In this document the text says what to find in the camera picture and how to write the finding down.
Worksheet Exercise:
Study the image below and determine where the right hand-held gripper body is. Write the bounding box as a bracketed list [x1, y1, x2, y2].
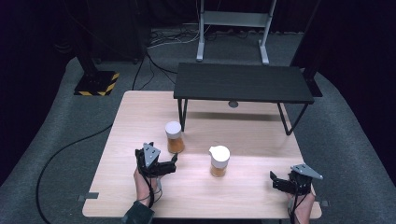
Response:
[288, 163, 324, 197]

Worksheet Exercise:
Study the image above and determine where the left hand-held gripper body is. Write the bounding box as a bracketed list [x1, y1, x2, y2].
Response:
[134, 141, 170, 179]

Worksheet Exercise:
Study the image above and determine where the orange spice jar round lid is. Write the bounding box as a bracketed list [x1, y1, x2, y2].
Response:
[164, 120, 186, 155]

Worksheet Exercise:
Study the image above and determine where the orange spice jar spouted lid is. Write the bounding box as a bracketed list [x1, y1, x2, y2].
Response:
[208, 145, 232, 178]

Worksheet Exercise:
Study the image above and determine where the black shelf with metal legs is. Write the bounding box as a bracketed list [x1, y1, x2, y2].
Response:
[173, 62, 316, 136]

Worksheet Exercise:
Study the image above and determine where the person's right hand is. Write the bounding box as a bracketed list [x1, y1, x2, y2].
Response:
[286, 186, 318, 224]

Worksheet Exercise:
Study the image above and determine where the person's left hand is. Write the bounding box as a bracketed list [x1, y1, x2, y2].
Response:
[133, 167, 163, 207]

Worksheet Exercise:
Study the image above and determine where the black stand with striped base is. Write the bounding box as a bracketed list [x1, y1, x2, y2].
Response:
[73, 36, 120, 97]

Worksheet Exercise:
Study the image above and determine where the black slanted pole with foot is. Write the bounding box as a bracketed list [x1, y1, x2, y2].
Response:
[300, 0, 324, 98]

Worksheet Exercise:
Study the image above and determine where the grey metal stand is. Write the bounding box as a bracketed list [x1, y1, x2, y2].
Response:
[195, 0, 277, 65]

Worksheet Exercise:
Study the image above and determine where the right hand-held gripper cable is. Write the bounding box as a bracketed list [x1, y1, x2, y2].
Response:
[288, 191, 313, 224]

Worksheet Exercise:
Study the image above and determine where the hand-held gripper cable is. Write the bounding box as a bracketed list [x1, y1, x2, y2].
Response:
[288, 191, 313, 224]
[143, 175, 163, 209]

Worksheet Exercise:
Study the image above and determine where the left hand-held gripper cable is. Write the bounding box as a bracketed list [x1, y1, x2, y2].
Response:
[143, 175, 163, 209]

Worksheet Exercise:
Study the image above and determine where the thin black floor cable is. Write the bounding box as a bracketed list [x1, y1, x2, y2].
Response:
[132, 50, 178, 91]

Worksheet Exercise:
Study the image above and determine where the thick black floor cable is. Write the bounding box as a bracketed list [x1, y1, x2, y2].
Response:
[35, 123, 114, 224]

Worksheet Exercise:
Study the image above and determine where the white floor cable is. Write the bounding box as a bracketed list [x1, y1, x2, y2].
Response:
[147, 23, 213, 49]

